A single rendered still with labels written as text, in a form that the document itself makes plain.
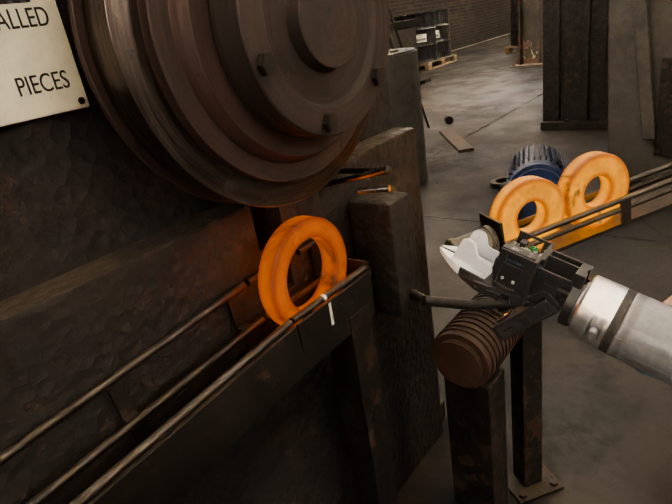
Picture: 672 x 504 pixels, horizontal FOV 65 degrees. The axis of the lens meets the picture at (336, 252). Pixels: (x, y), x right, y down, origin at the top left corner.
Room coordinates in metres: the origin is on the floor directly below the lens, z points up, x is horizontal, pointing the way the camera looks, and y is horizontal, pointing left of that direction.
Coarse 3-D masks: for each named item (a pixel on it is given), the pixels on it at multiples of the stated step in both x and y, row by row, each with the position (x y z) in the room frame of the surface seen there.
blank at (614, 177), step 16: (576, 160) 1.01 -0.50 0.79; (592, 160) 0.99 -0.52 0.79; (608, 160) 1.00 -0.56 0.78; (576, 176) 0.98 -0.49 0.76; (592, 176) 0.99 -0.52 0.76; (608, 176) 1.00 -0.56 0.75; (624, 176) 1.01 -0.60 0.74; (576, 192) 0.98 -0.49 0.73; (608, 192) 1.01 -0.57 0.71; (624, 192) 1.01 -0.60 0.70; (576, 208) 0.98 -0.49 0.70; (608, 208) 1.00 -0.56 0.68; (592, 224) 0.99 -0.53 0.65
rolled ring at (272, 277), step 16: (288, 224) 0.77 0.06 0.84; (304, 224) 0.77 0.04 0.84; (320, 224) 0.79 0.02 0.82; (272, 240) 0.74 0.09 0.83; (288, 240) 0.74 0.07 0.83; (304, 240) 0.76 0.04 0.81; (320, 240) 0.81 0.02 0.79; (336, 240) 0.82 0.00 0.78; (272, 256) 0.72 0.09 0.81; (288, 256) 0.73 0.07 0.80; (336, 256) 0.81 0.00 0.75; (272, 272) 0.71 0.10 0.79; (336, 272) 0.81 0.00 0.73; (272, 288) 0.70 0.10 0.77; (320, 288) 0.81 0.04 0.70; (272, 304) 0.70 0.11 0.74; (288, 304) 0.72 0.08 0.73; (304, 304) 0.78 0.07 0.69
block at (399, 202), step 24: (384, 192) 0.97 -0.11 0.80; (360, 216) 0.94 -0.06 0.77; (384, 216) 0.90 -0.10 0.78; (408, 216) 0.94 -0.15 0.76; (360, 240) 0.95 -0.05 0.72; (384, 240) 0.91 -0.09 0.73; (408, 240) 0.93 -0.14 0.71; (384, 264) 0.91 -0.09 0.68; (408, 264) 0.92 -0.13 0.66; (384, 288) 0.92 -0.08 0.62; (408, 288) 0.92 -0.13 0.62; (384, 312) 0.93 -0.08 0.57
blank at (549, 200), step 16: (528, 176) 0.98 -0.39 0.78; (512, 192) 0.95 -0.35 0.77; (528, 192) 0.96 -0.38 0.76; (544, 192) 0.96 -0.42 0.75; (560, 192) 0.97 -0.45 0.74; (496, 208) 0.96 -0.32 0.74; (512, 208) 0.95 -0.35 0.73; (544, 208) 0.97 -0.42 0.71; (560, 208) 0.97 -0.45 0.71; (512, 224) 0.95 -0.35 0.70; (544, 224) 0.96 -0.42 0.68
